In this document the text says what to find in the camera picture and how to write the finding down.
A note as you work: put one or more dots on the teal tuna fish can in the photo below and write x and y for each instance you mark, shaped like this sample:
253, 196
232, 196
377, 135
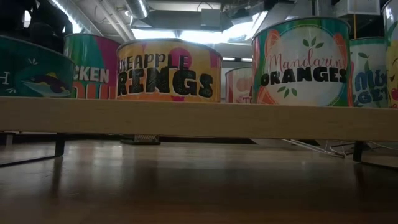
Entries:
34, 74

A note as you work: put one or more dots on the chicken soup can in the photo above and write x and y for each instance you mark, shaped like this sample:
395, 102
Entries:
93, 71

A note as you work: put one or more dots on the pineapple rings can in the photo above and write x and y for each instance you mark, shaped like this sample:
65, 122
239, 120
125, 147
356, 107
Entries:
168, 77

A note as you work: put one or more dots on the diced tomato can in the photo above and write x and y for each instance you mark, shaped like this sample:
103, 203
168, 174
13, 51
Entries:
239, 85

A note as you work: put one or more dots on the mandarin oranges can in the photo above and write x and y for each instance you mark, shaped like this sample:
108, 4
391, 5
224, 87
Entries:
301, 65

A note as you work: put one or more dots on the mixed vegetables can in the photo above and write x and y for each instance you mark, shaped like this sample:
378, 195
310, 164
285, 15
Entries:
368, 77

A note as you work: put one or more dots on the mixed fruit can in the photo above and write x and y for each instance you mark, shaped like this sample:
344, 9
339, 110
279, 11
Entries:
392, 62

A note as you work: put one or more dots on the metal box grater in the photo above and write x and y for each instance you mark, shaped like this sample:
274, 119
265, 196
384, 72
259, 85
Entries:
141, 139

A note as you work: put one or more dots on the grey ceiling unit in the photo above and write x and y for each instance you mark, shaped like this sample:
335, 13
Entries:
211, 18

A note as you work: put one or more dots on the large metal mesh sieve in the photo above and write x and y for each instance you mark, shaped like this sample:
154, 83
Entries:
311, 147

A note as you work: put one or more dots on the white ceiling box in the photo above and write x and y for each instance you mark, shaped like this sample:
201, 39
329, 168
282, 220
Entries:
357, 7

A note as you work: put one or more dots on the small metal mesh strainer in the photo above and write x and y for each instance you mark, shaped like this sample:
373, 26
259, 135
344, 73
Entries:
382, 145

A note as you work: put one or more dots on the silver ceiling duct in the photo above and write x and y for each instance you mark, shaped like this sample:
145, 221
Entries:
136, 7

